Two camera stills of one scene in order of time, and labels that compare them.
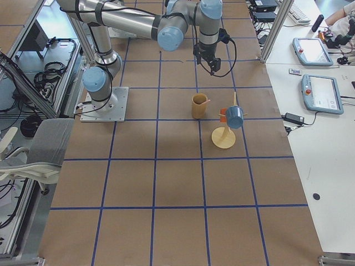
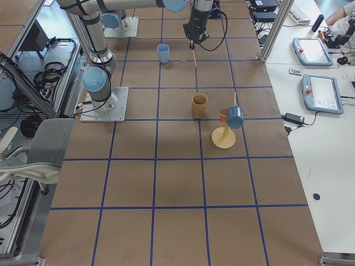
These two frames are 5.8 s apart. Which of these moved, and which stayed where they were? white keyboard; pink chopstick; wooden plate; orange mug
Moved: pink chopstick
Stayed: wooden plate; orange mug; white keyboard
